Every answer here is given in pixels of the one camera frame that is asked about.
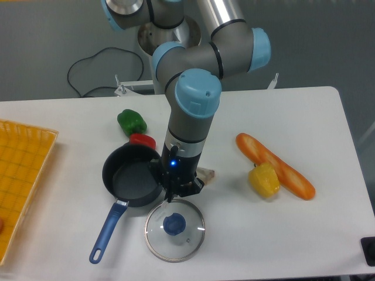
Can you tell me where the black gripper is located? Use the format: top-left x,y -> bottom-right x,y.
149,148 -> 204,197

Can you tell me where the toast slice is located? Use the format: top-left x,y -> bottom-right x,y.
196,167 -> 215,185

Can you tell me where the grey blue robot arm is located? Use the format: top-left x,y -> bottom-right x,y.
152,1 -> 271,201

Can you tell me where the glass lid blue knob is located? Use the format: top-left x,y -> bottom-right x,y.
144,199 -> 206,263

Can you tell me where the green bell pepper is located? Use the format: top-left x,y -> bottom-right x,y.
117,109 -> 147,137

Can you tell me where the yellow bell pepper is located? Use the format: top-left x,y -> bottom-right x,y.
248,163 -> 280,198

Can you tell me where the orange baguette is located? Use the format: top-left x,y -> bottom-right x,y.
236,133 -> 316,200

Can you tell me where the yellow plastic basket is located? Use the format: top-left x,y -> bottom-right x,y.
1,119 -> 59,265

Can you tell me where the black device at edge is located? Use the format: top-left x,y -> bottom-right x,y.
360,237 -> 375,266

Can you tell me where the black pot blue handle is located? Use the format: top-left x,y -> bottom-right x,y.
89,143 -> 162,264

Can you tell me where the black cable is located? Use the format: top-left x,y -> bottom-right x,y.
67,47 -> 145,98

